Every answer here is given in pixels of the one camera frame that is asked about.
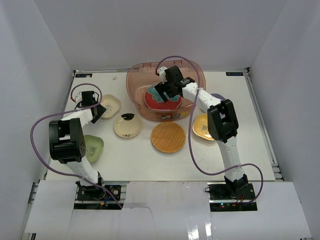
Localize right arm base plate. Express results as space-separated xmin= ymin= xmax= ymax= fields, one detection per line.
xmin=204 ymin=183 xmax=256 ymax=202

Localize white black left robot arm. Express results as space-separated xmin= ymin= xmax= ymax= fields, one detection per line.
xmin=49 ymin=91 xmax=106 ymax=200

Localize purple square dish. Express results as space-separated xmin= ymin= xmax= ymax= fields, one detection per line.
xmin=211 ymin=93 xmax=225 ymax=101

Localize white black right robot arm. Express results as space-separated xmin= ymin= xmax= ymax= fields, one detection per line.
xmin=155 ymin=66 xmax=248 ymax=200

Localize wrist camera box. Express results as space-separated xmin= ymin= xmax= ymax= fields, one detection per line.
xmin=70 ymin=91 xmax=82 ymax=104
xmin=155 ymin=66 xmax=168 ymax=84

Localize cream square dish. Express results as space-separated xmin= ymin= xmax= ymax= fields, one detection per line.
xmin=100 ymin=94 xmax=122 ymax=119

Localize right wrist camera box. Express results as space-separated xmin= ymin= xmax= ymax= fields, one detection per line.
xmin=155 ymin=66 xmax=168 ymax=84

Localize light green dish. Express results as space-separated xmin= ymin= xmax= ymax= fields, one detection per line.
xmin=84 ymin=134 xmax=104 ymax=164

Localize cream round plate black mark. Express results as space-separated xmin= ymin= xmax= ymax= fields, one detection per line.
xmin=113 ymin=113 xmax=143 ymax=139

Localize yellow square dish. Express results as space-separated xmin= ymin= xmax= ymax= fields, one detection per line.
xmin=192 ymin=113 xmax=215 ymax=141

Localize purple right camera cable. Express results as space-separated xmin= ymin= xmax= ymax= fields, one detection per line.
xmin=154 ymin=55 xmax=265 ymax=206

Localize round woven bamboo plate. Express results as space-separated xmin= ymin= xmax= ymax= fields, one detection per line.
xmin=151 ymin=122 xmax=186 ymax=154

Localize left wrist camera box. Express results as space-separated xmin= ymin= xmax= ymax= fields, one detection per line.
xmin=70 ymin=91 xmax=82 ymax=104

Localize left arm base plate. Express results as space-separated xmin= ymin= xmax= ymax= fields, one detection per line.
xmin=75 ymin=185 xmax=122 ymax=202

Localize red and teal plate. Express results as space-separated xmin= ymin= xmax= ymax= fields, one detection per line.
xmin=144 ymin=84 xmax=182 ymax=110

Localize pink translucent plastic bin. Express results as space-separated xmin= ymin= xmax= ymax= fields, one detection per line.
xmin=126 ymin=62 xmax=193 ymax=122

